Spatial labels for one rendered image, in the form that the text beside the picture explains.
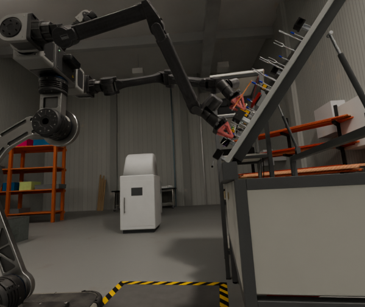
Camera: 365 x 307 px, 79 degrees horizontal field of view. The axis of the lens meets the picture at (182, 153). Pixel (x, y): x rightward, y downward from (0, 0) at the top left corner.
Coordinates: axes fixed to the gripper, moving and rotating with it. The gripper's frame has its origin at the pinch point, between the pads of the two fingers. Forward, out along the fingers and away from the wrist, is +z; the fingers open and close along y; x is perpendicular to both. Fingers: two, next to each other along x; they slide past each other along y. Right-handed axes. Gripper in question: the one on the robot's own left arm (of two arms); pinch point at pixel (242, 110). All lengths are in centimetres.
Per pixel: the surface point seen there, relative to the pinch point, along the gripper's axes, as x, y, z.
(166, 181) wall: 46, 903, -208
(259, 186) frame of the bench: 25.3, -22.5, 35.2
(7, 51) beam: 298, 522, -856
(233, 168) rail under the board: 29.0, -22.7, 24.9
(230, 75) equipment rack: -54, 79, -64
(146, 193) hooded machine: 93, 316, -66
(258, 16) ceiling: -500, 464, -418
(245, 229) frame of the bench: 38, -19, 44
